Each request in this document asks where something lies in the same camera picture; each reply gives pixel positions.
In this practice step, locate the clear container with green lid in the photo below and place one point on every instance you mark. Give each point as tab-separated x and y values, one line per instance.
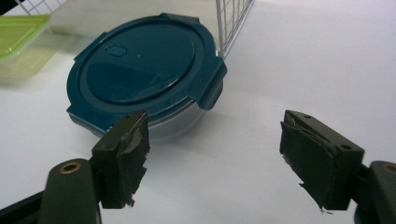
18	34

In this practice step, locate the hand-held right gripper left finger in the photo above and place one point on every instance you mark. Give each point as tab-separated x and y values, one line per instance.
124	161

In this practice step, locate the round container with blue lid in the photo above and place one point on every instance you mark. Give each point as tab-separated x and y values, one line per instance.
140	62

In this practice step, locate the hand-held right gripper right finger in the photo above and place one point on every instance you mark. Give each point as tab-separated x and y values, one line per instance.
317	158

